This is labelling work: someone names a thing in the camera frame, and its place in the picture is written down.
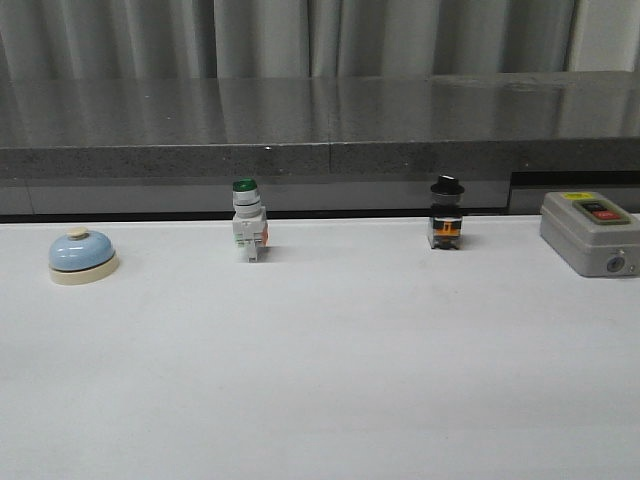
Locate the grey curtain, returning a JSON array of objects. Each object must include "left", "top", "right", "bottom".
[{"left": 1, "top": 1, "right": 639, "bottom": 80}]

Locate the grey push button box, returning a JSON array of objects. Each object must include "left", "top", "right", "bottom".
[{"left": 540, "top": 191, "right": 639, "bottom": 277}]

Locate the black rotary selector switch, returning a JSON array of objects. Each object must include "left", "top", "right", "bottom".
[{"left": 428, "top": 175, "right": 465, "bottom": 250}]

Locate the dark grey stone counter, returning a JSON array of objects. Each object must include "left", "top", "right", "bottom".
[{"left": 1, "top": 72, "right": 639, "bottom": 219}]

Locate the blue dome call bell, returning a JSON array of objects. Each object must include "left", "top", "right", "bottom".
[{"left": 48, "top": 227, "right": 119, "bottom": 286}]

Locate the green pushbutton switch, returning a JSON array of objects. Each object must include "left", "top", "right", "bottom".
[{"left": 232, "top": 178, "right": 269, "bottom": 262}]

